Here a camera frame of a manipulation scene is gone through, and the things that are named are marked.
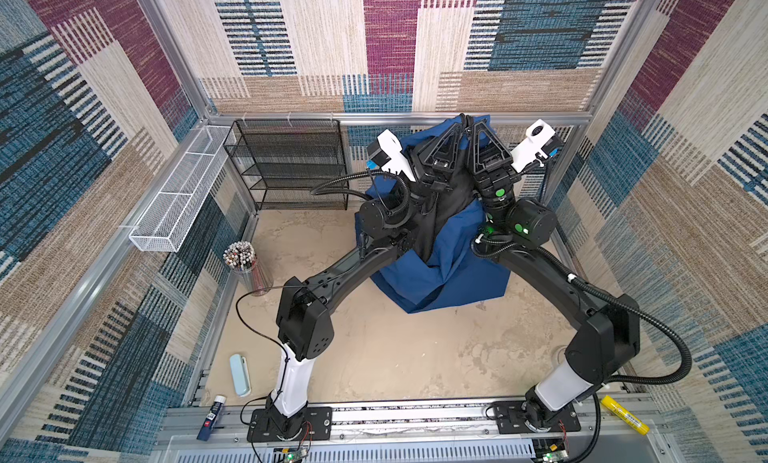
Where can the yellow marker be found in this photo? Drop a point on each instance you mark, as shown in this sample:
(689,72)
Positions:
(623,414)

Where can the blue zip jacket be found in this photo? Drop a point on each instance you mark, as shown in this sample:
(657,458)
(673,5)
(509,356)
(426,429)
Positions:
(439,270)

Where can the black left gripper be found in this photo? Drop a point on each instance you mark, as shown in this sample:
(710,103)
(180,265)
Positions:
(430,174)

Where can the metal cup of pens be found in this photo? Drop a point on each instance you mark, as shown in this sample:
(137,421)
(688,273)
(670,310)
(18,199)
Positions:
(241,257)

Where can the white wire mesh basket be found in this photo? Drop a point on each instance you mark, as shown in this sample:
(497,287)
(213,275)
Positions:
(165,224)

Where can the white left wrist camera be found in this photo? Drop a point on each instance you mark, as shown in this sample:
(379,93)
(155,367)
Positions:
(385,153)

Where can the clear tape roll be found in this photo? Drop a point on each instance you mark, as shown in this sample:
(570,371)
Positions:
(558,356)

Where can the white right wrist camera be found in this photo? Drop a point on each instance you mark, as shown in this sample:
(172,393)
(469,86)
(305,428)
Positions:
(541,143)

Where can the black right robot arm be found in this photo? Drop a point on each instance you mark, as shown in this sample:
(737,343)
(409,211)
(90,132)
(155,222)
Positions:
(514,234)

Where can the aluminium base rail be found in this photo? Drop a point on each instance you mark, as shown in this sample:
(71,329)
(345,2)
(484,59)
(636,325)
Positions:
(432,430)

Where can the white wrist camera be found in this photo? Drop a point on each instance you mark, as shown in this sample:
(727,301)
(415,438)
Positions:
(541,143)
(385,153)

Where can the black wire mesh shelf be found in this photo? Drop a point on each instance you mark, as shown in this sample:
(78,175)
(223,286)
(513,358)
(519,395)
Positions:
(281,161)

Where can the blue white glue stick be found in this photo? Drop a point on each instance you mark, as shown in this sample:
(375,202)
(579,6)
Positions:
(211,417)

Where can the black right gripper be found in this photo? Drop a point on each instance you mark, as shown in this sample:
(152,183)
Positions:
(497,179)

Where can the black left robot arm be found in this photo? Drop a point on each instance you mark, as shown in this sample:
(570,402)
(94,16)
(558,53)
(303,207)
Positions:
(392,223)

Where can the pale blue flat case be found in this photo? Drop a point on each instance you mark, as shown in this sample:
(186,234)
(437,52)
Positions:
(240,375)

